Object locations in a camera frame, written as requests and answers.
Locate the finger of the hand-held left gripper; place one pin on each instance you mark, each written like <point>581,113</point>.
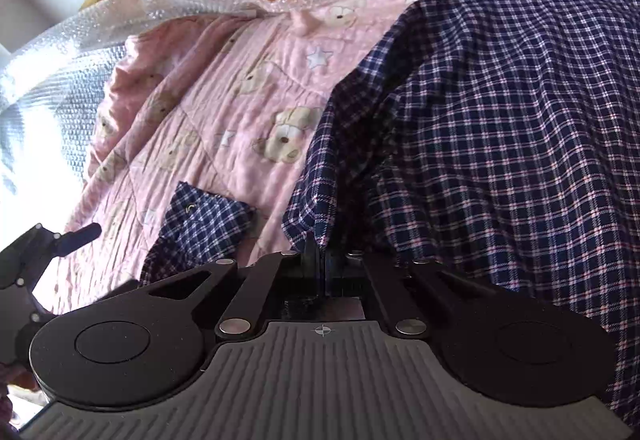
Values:
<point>75,237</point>

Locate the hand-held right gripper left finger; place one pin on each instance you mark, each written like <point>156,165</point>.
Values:
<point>311,266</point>

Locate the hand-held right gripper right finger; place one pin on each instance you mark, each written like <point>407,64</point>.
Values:
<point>334,271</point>

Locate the blue plaid shirt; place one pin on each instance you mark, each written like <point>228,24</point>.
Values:
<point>500,120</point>

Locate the clear bubble wrap sheet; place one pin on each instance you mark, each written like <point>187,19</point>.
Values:
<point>65,85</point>

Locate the pink bear print blanket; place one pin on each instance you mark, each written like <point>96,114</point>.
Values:
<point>225,120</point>

